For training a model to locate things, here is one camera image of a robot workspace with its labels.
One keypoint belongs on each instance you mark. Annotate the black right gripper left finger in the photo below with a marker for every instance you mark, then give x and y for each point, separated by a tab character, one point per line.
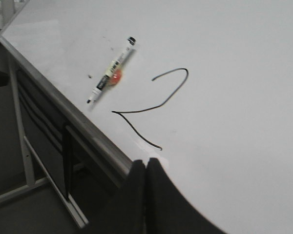
124	214

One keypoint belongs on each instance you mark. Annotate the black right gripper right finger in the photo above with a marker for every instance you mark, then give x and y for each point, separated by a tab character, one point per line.
167	211

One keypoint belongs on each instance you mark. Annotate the black whiteboard marker with magnet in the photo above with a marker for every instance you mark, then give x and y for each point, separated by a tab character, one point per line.
111	70

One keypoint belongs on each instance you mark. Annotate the grey whiteboard stand frame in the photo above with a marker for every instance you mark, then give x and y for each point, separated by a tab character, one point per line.
77	158

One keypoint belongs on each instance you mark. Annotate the white whiteboard with aluminium frame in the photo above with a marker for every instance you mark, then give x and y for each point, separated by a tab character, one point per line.
207	89

